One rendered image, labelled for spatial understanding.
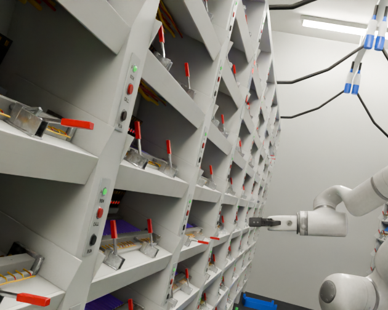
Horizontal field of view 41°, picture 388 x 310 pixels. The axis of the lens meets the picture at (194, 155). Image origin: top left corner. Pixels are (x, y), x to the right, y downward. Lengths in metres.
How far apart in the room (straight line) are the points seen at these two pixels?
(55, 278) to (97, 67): 0.32
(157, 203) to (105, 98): 0.72
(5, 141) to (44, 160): 0.10
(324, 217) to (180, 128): 0.61
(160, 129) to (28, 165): 0.90
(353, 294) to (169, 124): 0.72
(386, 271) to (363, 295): 0.10
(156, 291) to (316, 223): 0.60
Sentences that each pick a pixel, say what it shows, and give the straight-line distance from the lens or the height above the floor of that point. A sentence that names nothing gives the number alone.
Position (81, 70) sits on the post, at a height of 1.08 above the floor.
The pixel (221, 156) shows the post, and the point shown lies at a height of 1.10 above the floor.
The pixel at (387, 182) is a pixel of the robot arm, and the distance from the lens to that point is 1.61.
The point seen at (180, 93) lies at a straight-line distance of 1.16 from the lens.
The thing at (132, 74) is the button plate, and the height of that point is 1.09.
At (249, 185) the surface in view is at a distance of 3.54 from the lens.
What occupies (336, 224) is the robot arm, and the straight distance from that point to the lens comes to 1.78.
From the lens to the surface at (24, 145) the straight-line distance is 0.59.
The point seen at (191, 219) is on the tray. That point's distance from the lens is 2.16.
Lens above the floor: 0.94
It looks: 4 degrees up
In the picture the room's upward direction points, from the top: 13 degrees clockwise
